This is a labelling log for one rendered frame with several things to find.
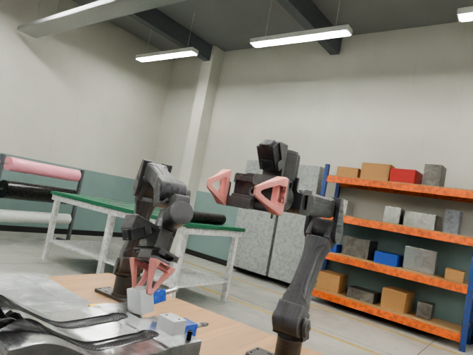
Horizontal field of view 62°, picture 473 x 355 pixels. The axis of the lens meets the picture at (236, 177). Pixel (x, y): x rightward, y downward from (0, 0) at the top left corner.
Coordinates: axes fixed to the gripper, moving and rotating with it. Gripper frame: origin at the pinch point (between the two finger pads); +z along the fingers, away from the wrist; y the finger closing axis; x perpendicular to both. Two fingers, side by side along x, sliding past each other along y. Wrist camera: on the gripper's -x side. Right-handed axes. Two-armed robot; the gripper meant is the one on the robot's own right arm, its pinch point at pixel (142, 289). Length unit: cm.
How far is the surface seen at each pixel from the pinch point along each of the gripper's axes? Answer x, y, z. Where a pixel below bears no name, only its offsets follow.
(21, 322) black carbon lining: -29.5, 14.6, 13.1
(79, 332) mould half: -13.6, 4.1, 12.2
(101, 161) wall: 274, -637, -302
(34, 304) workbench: -3.8, -38.3, 8.6
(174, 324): 0.2, 13.6, 5.8
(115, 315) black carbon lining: -3.7, -1.0, 7.0
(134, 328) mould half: -4.0, 7.1, 8.6
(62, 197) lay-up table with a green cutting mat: 146, -417, -133
